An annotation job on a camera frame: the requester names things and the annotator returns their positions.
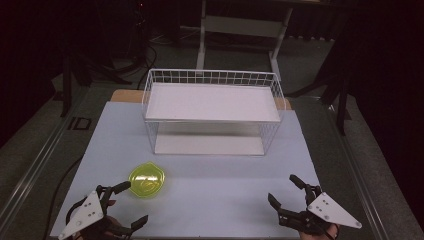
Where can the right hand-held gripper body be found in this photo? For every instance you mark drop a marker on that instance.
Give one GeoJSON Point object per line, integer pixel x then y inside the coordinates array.
{"type": "Point", "coordinates": [333, 211]}

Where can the person's left hand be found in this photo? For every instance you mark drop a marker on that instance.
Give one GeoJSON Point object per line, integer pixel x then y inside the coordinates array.
{"type": "Point", "coordinates": [115, 221]}

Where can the white metal desk frame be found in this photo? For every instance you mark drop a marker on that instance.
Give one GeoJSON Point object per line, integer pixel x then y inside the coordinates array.
{"type": "Point", "coordinates": [243, 26]}

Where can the green translucent plate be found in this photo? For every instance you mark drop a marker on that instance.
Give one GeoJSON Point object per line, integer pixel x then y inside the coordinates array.
{"type": "Point", "coordinates": [146, 181]}

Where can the person's right hand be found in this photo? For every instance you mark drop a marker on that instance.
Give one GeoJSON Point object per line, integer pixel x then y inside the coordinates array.
{"type": "Point", "coordinates": [332, 234]}

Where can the light blue table mat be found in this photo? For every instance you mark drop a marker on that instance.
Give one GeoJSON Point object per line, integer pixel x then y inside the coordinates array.
{"type": "Point", "coordinates": [206, 200]}

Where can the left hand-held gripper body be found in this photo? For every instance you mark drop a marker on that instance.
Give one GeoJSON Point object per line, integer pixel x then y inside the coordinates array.
{"type": "Point", "coordinates": [87, 210]}

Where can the metal floor rail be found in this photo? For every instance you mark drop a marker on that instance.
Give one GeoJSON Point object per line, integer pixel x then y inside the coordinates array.
{"type": "Point", "coordinates": [36, 160]}
{"type": "Point", "coordinates": [358, 173]}

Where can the black stand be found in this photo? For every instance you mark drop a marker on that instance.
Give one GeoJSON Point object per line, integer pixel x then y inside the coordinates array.
{"type": "Point", "coordinates": [341, 100]}
{"type": "Point", "coordinates": [66, 90]}

